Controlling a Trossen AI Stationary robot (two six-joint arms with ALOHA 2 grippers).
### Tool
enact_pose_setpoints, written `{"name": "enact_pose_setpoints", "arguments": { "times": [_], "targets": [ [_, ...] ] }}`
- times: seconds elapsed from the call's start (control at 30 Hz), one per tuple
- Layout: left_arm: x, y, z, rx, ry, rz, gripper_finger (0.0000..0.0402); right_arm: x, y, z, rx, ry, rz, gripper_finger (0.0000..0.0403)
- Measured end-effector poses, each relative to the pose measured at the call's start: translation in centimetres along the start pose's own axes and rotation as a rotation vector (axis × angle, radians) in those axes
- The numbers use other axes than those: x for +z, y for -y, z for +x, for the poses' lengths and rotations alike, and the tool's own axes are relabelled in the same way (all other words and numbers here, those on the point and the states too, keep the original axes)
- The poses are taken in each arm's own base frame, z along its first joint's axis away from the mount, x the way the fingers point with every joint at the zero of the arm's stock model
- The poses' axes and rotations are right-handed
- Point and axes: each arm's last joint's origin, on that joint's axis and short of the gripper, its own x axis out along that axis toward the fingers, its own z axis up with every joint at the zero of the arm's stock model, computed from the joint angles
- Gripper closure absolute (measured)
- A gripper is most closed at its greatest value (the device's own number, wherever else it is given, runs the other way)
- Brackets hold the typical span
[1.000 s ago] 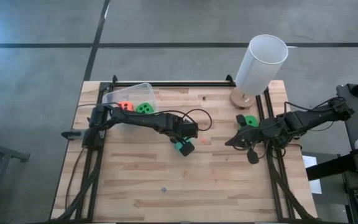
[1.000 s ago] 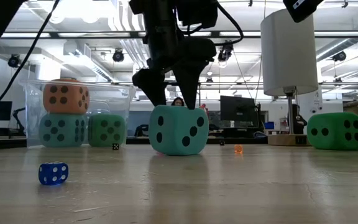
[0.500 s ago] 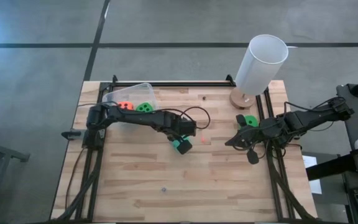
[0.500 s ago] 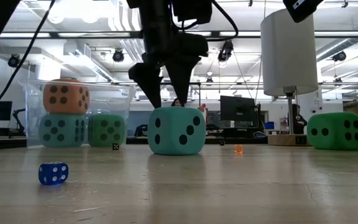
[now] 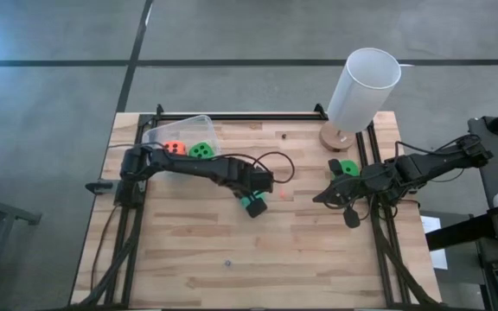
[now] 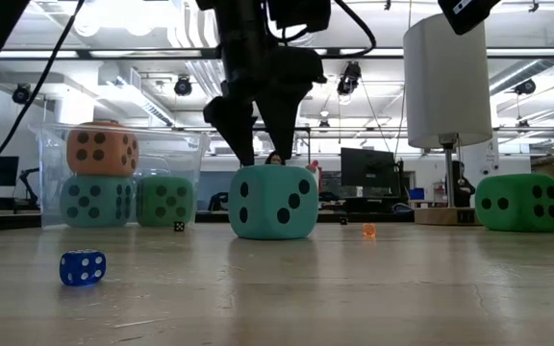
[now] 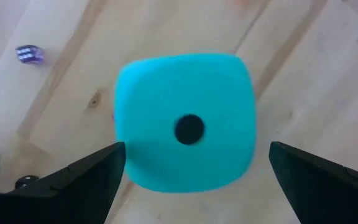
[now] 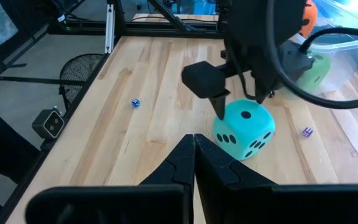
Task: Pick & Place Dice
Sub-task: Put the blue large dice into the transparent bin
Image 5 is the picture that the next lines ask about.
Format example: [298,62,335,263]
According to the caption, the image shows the orange foam die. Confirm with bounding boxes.
[162,140,188,158]

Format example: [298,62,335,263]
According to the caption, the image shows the green foam die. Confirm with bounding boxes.
[332,158,361,179]
[188,141,216,161]

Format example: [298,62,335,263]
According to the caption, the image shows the black camera cable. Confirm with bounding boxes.
[333,133,482,221]
[214,150,297,185]

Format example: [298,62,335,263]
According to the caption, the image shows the clear plastic container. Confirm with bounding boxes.
[141,113,222,161]

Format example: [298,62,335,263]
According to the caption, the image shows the black aluminium table frame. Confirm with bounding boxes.
[71,103,443,308]

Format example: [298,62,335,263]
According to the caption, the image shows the black diagonal beam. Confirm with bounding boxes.
[425,206,498,252]

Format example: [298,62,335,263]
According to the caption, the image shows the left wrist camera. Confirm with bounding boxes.
[248,168,275,194]

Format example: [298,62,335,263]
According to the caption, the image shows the white paper sheet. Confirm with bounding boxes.
[420,214,449,271]

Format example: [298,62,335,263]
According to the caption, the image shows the white cylinder lamp, wooden base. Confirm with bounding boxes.
[319,47,403,153]

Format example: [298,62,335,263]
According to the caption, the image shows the grey metal stand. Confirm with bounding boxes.
[0,188,42,311]

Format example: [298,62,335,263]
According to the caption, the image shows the teal foam die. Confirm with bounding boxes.
[239,191,268,210]

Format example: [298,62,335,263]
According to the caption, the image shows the brown cable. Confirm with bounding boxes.
[90,206,118,291]

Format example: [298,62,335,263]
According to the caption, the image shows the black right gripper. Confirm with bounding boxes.
[313,157,396,230]

